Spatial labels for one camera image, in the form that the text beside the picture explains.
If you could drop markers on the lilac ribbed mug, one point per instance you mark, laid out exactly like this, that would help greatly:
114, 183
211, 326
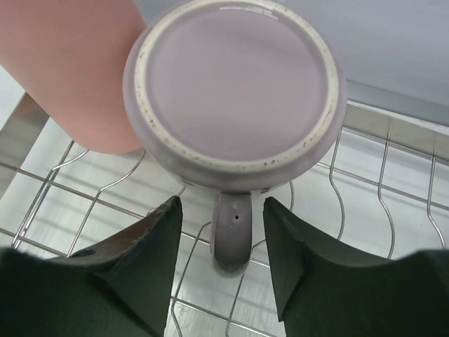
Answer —
234, 98

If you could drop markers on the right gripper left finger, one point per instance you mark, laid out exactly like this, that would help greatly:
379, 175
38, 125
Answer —
120, 286

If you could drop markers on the steel dish rack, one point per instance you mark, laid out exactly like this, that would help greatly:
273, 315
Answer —
57, 198

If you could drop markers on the pink tall tumbler cup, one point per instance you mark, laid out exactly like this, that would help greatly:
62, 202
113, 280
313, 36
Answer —
69, 56

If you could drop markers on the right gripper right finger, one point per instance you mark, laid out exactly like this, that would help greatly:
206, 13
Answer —
324, 287

